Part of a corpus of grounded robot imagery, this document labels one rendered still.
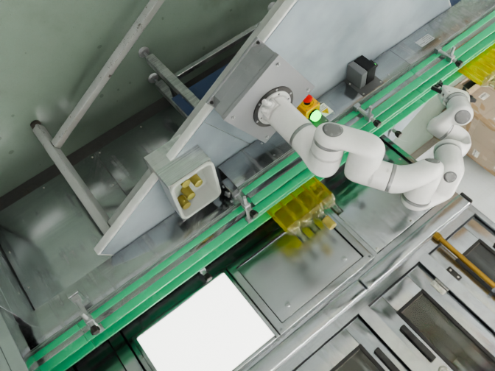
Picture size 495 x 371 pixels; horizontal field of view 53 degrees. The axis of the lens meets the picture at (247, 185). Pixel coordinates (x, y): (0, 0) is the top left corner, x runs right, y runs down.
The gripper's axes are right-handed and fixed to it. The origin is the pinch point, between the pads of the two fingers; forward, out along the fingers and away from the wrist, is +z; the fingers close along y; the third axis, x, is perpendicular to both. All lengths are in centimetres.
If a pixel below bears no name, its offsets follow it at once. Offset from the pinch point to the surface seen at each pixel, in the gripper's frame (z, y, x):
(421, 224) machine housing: -21, 8, -49
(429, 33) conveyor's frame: 31.7, -10.2, 10.3
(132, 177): -16, -115, -76
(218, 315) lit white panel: -67, -57, -86
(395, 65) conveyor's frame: 13.6, -20.5, -1.8
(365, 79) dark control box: 0.6, -31.4, -6.6
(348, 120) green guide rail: -11.4, -33.2, -20.3
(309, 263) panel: -44, -30, -68
